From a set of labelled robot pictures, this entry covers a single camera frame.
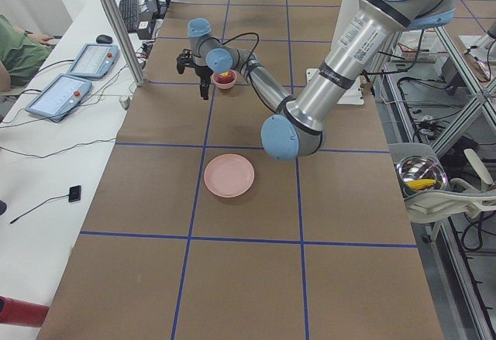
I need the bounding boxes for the person in green shirt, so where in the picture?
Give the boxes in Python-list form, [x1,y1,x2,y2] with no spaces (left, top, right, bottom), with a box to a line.
[1,15,54,92]

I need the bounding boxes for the aluminium frame rack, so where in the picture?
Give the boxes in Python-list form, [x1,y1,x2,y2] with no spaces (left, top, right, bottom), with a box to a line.
[374,19,495,339]

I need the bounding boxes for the upper blue teach pendant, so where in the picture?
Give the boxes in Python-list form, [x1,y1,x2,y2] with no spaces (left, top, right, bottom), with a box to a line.
[67,43,119,80]

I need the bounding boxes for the small black square pad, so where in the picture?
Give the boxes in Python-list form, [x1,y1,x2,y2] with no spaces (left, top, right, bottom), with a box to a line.
[67,185,82,203]

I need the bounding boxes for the steel pot with corn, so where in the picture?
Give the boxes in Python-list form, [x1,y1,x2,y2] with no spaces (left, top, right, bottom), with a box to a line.
[395,156,449,198]

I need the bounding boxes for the red apple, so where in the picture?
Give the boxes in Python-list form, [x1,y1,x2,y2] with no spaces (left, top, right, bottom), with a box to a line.
[213,70,236,84]

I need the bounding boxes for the aluminium frame post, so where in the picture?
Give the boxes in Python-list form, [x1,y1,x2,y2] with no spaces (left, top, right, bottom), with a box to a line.
[100,0,145,87]

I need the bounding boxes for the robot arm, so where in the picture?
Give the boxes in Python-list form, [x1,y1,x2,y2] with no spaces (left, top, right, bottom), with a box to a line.
[177,0,455,160]

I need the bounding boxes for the pink plate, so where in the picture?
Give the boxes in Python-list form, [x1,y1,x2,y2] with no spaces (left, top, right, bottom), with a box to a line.
[203,153,255,198]

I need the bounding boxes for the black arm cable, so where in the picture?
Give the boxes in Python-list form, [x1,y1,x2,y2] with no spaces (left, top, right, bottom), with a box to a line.
[219,33,260,60]

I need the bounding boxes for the white office chair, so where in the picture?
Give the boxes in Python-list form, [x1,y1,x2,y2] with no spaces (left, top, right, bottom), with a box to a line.
[389,143,495,242]

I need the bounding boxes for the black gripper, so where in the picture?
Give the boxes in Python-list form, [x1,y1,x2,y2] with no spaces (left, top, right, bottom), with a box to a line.
[194,65,212,101]

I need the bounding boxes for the black keyboard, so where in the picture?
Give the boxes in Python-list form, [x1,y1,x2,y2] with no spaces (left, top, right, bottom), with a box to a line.
[119,0,140,33]

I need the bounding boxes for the lower blue teach pendant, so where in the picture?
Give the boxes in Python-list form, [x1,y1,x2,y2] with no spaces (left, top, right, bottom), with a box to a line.
[26,74,92,122]

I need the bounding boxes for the blue teach pendant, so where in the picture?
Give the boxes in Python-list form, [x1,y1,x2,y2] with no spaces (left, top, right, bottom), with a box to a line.
[26,74,92,122]
[67,43,119,80]

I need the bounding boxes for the black computer mouse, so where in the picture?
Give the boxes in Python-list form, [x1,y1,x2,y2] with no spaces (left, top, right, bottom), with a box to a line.
[95,34,113,44]

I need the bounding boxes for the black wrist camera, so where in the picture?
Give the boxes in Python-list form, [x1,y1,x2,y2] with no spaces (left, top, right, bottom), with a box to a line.
[176,49,195,74]

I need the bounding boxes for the pink bowl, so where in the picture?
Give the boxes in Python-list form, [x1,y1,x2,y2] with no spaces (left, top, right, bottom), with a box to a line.
[211,70,237,90]

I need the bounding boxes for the red fire extinguisher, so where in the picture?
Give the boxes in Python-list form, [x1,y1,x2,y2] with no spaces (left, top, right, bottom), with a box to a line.
[1,296,50,328]

